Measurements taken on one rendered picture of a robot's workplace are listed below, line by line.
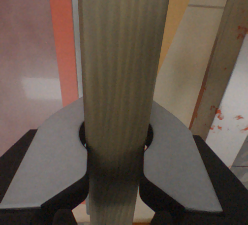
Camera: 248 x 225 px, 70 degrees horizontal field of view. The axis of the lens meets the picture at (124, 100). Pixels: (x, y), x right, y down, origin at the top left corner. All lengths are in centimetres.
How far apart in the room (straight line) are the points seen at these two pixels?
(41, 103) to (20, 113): 3
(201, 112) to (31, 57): 17
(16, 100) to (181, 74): 17
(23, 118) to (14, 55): 7
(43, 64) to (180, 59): 13
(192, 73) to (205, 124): 5
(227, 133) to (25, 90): 20
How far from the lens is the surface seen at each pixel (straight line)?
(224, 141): 19
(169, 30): 17
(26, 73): 19
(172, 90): 19
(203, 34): 18
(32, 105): 21
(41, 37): 18
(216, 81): 17
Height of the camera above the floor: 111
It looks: 61 degrees down
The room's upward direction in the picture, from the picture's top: 177 degrees clockwise
